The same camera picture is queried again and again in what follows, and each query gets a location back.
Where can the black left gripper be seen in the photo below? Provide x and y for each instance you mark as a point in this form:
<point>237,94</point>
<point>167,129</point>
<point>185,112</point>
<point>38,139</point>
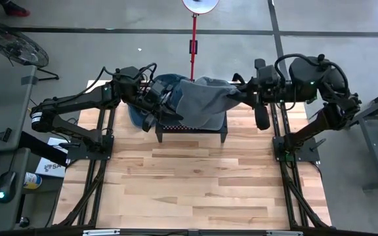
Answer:
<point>149,98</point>

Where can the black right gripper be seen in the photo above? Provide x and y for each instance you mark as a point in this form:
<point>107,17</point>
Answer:
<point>262,88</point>

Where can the faded blue baseball cap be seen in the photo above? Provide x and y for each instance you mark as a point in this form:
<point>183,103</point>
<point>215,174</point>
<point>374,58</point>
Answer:
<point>205,101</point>

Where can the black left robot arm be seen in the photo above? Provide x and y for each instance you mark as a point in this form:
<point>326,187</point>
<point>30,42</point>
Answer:
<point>77,100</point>

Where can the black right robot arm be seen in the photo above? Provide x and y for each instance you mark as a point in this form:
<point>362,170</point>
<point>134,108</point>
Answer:
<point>307,85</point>

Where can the red pole stand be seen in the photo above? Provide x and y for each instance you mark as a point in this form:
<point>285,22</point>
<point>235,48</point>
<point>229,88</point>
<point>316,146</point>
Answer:
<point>194,65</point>

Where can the black mesh metal stand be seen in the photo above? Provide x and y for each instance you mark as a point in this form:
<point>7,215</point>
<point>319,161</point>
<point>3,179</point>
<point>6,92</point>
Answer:
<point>208,130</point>

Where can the black pole clamp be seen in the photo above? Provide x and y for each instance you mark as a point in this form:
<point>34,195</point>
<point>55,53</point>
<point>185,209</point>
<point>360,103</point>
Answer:
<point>193,46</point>

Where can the white printed box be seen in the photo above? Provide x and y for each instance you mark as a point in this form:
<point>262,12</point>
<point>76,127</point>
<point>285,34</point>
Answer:
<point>49,167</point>

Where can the white yellow can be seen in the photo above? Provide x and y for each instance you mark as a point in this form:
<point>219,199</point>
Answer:
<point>32,181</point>

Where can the black floor fan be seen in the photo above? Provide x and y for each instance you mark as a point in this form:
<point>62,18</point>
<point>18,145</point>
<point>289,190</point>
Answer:
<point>15,46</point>

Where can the small black wedge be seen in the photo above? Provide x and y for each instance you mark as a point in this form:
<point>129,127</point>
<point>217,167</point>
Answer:
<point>2,135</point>

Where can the person's foot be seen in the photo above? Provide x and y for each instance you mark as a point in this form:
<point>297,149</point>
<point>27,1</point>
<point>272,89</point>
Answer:
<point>15,10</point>

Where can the black computer mouse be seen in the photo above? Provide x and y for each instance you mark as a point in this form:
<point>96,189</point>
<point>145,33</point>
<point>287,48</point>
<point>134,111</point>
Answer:
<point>6,185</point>

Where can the black table frame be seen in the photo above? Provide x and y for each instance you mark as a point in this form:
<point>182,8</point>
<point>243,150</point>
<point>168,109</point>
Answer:
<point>159,233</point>

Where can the silver frame bracket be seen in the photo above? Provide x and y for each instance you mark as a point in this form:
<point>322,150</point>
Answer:
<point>100,232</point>
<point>284,233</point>

